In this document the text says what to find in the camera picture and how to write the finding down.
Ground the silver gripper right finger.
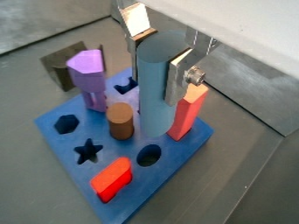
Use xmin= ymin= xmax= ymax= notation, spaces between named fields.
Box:
xmin=164 ymin=27 xmax=220 ymax=106

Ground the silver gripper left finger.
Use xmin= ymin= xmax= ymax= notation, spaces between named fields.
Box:
xmin=110 ymin=0 xmax=156 ymax=81

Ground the light blue oval peg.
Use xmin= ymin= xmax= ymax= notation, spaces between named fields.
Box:
xmin=136 ymin=30 xmax=187 ymax=137

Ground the blue shape sorting board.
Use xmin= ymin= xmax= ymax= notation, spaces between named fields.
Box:
xmin=33 ymin=66 xmax=215 ymax=224

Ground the purple pentagon peg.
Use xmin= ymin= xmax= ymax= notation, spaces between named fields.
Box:
xmin=66 ymin=49 xmax=106 ymax=112

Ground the red square peg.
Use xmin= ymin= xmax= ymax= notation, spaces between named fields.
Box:
xmin=167 ymin=84 xmax=209 ymax=141

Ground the brown round peg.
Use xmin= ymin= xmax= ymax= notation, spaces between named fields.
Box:
xmin=106 ymin=102 xmax=134 ymax=140

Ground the orange rounded block peg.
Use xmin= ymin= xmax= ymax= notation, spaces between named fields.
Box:
xmin=89 ymin=157 xmax=133 ymax=203

